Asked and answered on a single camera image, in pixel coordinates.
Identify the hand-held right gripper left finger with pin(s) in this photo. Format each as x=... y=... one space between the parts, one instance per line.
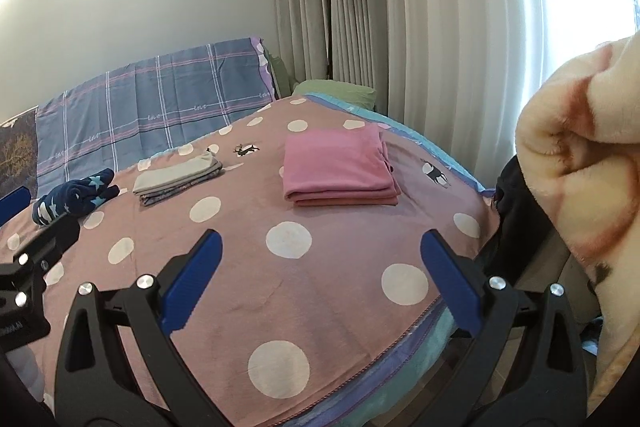
x=192 y=277

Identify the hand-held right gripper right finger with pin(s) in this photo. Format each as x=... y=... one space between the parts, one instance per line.
x=452 y=282

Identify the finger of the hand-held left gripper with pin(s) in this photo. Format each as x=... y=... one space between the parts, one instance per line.
x=60 y=232
x=12 y=204

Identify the pink long-sleeve shirt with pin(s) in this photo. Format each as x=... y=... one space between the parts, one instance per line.
x=335 y=162

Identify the navy star-print garment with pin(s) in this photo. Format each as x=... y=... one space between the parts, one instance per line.
x=75 y=194

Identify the dark tree-print pillow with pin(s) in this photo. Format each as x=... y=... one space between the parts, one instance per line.
x=17 y=152

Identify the folded patterned garment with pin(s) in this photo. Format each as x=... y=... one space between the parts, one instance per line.
x=160 y=199

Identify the folded grey garment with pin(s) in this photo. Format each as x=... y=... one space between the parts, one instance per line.
x=175 y=177

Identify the mauve polka dot blanket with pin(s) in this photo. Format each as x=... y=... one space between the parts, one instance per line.
x=325 y=282

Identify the folded salmon garment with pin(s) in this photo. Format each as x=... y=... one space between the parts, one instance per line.
x=350 y=202

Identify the blue plaid bed cover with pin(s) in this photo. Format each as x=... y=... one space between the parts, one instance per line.
x=150 y=97

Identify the cream fleece garment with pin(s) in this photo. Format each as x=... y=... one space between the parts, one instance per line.
x=590 y=157

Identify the green pillow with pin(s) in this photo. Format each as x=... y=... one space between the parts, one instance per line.
x=282 y=74
x=335 y=89

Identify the grey curtain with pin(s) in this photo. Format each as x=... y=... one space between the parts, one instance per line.
x=425 y=7

